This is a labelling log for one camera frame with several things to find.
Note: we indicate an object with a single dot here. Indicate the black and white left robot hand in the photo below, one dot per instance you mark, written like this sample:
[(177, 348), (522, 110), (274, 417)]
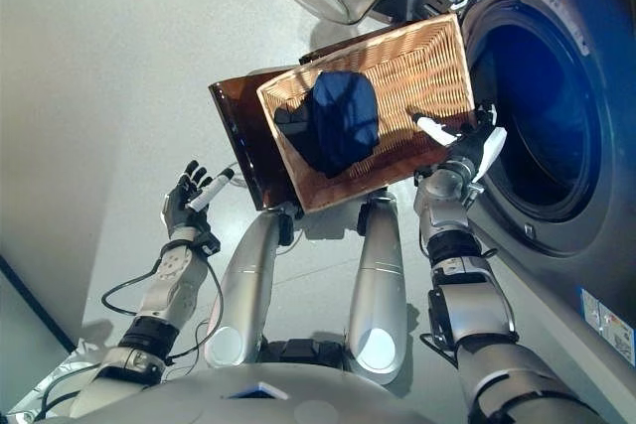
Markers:
[(181, 210)]

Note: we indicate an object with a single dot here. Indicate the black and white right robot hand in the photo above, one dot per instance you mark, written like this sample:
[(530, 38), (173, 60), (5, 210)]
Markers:
[(472, 146)]

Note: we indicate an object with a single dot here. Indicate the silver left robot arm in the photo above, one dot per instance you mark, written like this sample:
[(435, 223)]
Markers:
[(171, 285)]

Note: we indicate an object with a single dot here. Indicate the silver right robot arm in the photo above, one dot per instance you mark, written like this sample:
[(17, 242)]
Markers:
[(472, 305)]

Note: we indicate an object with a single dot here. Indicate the grey front-loading washing machine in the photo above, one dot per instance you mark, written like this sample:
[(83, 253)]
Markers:
[(571, 195)]

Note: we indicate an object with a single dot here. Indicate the rectangular wicker laundry basket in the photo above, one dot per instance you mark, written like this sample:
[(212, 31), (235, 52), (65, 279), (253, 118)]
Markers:
[(422, 76)]

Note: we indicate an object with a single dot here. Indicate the glossy dark brown stool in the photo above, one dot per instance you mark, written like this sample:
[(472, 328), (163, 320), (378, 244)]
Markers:
[(243, 136)]

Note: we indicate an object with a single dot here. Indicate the silver left robot leg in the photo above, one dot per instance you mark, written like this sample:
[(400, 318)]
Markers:
[(248, 285)]

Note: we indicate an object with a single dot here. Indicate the silver robot leg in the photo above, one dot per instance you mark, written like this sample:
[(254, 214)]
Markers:
[(248, 285), (380, 295)]

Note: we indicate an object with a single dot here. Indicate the navy blue garment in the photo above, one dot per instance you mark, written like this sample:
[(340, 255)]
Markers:
[(348, 121)]

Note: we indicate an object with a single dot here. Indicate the silver right robot leg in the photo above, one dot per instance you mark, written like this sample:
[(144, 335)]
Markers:
[(380, 295)]

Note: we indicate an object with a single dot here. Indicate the silver robot torso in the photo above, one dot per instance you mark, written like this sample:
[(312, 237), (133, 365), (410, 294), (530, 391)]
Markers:
[(248, 404)]

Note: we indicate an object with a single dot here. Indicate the energy label sticker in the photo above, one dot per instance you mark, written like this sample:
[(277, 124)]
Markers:
[(611, 325)]

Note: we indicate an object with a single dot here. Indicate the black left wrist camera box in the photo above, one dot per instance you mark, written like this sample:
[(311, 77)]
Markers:
[(208, 244)]

